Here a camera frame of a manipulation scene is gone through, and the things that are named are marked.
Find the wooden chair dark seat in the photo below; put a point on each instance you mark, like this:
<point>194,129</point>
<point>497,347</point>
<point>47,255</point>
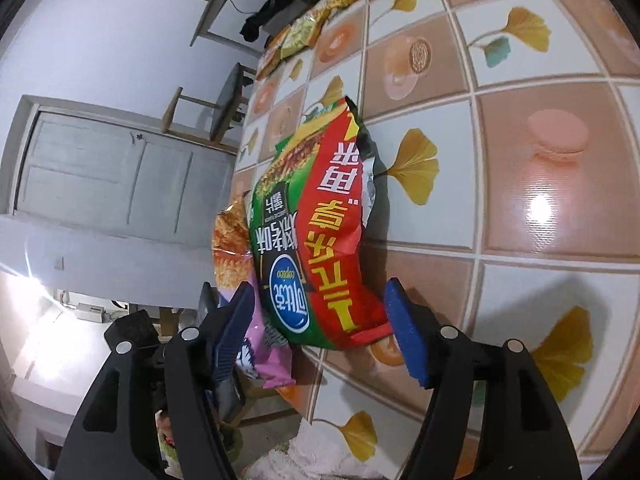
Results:
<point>230,100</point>

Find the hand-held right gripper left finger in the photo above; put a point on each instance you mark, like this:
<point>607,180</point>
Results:
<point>235,320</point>

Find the grey panelled door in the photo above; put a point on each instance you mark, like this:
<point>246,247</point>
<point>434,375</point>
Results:
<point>100,170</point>

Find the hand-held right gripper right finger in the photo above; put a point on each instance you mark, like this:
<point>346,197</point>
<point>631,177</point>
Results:
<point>407,335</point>

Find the green and red chip bag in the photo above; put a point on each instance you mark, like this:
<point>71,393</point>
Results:
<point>320,210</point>

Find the black cloth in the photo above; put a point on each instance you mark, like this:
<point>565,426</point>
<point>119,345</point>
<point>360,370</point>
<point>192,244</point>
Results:
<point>260,22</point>

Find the long grey side table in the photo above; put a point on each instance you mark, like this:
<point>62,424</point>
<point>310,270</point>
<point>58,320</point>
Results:
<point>220,5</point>

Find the white fluffy robe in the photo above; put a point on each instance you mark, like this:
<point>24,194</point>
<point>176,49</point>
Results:
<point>310,460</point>

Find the white power strip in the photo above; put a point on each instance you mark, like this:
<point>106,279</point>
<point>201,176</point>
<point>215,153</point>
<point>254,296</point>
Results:
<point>91,312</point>

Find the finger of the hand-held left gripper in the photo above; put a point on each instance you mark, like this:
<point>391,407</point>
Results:
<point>227,400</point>

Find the orange small snack packet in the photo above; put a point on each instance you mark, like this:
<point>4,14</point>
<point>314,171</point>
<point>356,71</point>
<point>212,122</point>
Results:
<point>270,57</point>

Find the pink orange snack bag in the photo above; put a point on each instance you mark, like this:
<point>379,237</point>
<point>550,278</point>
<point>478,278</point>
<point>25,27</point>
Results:
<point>230,245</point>

